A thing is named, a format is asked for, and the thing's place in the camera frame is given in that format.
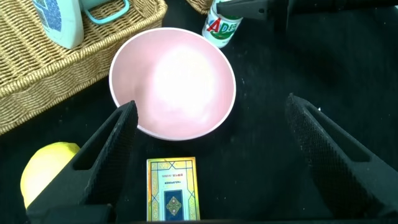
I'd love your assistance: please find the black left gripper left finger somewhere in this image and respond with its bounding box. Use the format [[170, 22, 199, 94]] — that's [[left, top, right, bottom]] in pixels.
[[26, 100, 139, 218]]

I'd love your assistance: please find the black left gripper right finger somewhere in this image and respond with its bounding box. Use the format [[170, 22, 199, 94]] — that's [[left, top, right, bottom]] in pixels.
[[285, 93, 398, 220]]

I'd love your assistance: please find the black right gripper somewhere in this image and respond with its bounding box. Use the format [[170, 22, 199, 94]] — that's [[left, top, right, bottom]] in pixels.
[[216, 0, 292, 32]]

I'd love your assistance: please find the small white foil-lid drink bottle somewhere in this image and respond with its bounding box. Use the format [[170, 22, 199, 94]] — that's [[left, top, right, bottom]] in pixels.
[[201, 0, 244, 49]]

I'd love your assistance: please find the pink bowl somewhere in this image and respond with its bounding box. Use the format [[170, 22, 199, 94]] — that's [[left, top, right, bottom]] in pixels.
[[108, 27, 237, 142]]

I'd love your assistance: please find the large yellow lemon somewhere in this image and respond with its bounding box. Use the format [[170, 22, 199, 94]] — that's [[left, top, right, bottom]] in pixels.
[[20, 142, 81, 209]]

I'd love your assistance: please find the gold and blue card box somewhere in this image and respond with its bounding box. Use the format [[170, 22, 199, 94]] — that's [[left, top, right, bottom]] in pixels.
[[146, 156, 201, 222]]

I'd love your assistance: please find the black table cloth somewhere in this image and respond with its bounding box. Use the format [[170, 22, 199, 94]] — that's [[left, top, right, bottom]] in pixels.
[[0, 0, 398, 224]]

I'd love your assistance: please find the mint green mug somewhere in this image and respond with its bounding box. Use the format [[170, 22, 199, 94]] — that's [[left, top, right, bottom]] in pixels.
[[79, 0, 131, 26]]

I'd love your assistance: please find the white bottle with blue cap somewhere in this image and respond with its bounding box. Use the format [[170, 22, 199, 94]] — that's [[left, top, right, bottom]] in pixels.
[[32, 0, 85, 50]]

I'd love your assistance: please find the wicker basket with brown handles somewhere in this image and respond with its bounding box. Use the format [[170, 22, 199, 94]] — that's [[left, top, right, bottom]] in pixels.
[[0, 0, 169, 136], [185, 0, 215, 16]]

